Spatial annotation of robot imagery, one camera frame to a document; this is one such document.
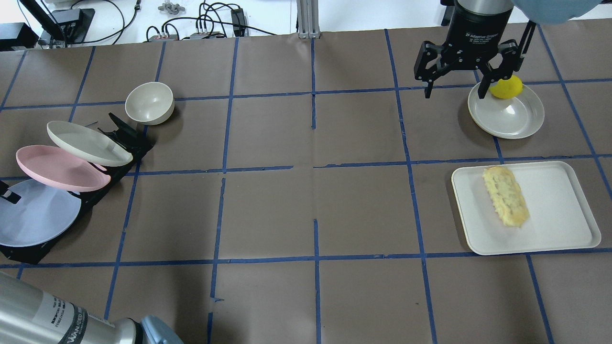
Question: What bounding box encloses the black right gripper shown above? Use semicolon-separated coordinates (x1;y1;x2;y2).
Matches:
415;12;537;99

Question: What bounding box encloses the pink plate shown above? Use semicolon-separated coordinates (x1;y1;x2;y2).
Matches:
15;145;111;193

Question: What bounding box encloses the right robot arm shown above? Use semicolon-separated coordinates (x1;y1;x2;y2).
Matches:
414;0;600;98

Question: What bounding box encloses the black plate rack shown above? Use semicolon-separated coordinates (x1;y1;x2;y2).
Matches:
1;113;152;264

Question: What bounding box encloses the white shallow dish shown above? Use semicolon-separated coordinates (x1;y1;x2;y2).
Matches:
467;83;545;140

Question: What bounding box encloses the light blue plate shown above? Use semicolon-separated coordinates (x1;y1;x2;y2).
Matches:
0;179;81;247

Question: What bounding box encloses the aluminium frame post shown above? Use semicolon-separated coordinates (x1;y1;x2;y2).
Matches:
296;0;320;39

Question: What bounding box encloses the yellow lemon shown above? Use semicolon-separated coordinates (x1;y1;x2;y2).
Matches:
488;75;523;99

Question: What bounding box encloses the yellow bread loaf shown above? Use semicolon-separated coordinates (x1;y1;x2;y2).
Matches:
482;165;530;228

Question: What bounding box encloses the cream white bowl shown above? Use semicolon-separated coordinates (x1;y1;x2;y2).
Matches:
124;81;175;126

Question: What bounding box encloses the black power adapter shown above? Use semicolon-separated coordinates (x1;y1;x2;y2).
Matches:
231;8;246;32

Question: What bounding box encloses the white rectangular tray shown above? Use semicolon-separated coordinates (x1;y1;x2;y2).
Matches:
451;161;601;256

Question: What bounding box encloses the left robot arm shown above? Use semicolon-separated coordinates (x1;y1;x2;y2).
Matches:
1;179;181;344

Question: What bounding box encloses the cream white plate in rack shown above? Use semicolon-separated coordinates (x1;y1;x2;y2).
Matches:
46;120;133;167

